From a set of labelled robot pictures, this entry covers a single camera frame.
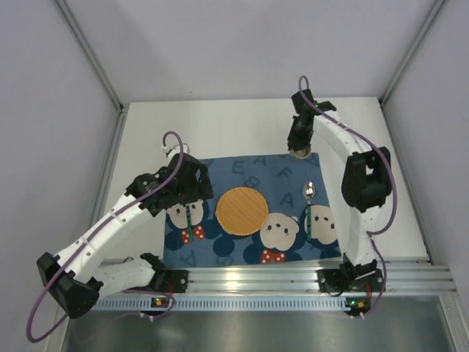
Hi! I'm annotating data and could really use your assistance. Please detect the metal fork patterned handle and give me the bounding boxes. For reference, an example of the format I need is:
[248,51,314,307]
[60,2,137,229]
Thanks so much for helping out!
[185,205,193,243]

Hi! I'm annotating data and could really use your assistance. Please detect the small clear glass cup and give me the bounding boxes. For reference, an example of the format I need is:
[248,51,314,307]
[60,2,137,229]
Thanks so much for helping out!
[289,147,311,159]

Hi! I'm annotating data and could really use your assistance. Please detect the round wooden plate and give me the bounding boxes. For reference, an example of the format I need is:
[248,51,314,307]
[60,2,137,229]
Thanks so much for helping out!
[215,187,269,237]

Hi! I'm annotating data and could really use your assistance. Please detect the blue cartoon placemat cloth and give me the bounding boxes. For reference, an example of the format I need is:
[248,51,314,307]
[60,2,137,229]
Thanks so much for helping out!
[163,153,341,268]

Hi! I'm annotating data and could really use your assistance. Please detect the metal spoon patterned handle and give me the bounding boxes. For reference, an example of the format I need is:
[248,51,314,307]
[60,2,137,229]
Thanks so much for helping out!
[302,181,316,240]

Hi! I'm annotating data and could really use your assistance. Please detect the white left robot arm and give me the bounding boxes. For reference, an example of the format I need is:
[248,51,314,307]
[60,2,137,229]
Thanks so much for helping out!
[37,153,213,319]

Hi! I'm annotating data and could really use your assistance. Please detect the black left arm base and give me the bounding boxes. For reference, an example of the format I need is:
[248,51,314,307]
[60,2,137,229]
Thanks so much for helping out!
[152,265,189,294]

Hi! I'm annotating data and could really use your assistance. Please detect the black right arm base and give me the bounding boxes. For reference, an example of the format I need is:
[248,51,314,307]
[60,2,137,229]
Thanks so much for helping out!
[317,255,385,296]

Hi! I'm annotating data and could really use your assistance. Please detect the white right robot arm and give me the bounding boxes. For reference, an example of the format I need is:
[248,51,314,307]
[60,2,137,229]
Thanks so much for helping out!
[287,89,392,282]

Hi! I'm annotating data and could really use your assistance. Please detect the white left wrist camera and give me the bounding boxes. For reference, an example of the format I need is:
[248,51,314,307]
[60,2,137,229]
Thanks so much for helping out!
[162,143,190,159]

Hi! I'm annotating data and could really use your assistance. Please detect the right aluminium frame post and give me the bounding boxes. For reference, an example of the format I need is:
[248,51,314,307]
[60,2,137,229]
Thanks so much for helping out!
[379,0,450,106]

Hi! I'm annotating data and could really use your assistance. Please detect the aluminium frame post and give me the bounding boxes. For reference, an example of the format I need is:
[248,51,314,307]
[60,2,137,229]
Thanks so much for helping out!
[379,0,450,106]
[53,0,124,111]

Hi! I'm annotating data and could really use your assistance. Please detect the left aluminium frame post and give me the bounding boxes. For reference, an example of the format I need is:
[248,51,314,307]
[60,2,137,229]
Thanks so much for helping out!
[53,0,124,111]

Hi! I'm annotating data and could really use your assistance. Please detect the slotted grey cable duct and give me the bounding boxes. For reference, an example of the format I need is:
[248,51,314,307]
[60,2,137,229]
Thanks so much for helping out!
[93,295,369,312]

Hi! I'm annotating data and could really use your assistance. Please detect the aluminium mounting rail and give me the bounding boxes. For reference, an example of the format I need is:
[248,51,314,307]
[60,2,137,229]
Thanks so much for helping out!
[186,258,457,296]

